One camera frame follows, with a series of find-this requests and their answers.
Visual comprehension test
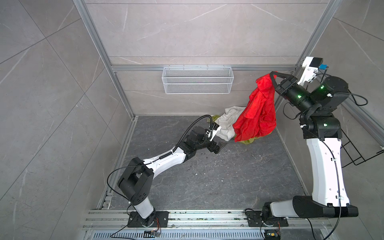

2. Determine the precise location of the white wire mesh basket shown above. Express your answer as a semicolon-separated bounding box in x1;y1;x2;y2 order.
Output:
162;67;234;95

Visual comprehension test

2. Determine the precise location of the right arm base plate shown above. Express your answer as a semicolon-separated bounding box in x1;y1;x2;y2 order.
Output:
244;209;289;227

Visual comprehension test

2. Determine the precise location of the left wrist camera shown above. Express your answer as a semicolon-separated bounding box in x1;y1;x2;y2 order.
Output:
206;122;221;142

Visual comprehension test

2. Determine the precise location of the white cloth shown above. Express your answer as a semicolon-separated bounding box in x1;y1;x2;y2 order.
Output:
215;106;245;142

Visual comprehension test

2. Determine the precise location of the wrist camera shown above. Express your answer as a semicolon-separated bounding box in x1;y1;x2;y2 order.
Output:
297;57;328;86
206;122;221;142

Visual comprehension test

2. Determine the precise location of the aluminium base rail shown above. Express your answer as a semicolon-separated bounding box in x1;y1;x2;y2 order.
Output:
76;209;333;240

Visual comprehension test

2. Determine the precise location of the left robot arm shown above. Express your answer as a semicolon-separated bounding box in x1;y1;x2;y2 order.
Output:
118;123;224;226

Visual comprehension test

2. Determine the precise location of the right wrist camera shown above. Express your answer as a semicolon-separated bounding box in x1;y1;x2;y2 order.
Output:
297;57;328;86

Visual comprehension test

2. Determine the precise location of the black wire hook rack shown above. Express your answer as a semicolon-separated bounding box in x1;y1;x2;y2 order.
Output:
341;129;384;168

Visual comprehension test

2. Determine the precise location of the green cloth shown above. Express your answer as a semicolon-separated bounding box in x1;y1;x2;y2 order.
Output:
212;115;277;145

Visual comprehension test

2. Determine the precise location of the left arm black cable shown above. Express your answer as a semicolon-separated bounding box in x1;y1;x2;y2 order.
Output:
172;114;214;154

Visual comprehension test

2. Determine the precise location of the red cloth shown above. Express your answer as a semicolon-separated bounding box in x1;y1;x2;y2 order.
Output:
233;75;276;142

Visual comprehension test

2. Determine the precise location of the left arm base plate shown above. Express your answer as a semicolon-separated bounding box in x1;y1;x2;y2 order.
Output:
128;211;169;228

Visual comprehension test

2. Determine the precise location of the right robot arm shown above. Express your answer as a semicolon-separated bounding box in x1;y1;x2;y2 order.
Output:
262;72;359;220

